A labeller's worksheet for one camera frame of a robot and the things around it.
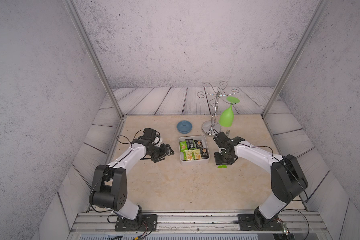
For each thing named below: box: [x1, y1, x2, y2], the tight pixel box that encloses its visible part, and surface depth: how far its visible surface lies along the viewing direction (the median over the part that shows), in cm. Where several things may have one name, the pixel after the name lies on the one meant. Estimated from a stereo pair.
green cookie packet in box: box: [179, 140, 188, 152], surface depth 101 cm
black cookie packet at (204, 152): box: [200, 147, 209, 159], surface depth 98 cm
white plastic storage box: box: [178, 135, 210, 165], surface depth 99 cm
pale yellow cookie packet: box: [192, 148, 202, 160], surface depth 96 cm
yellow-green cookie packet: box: [185, 150, 195, 161], surface depth 96 cm
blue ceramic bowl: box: [176, 120, 193, 134], surface depth 113 cm
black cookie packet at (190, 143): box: [185, 138, 195, 150], surface depth 103 cm
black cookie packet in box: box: [194, 140, 204, 149], surface depth 104 cm
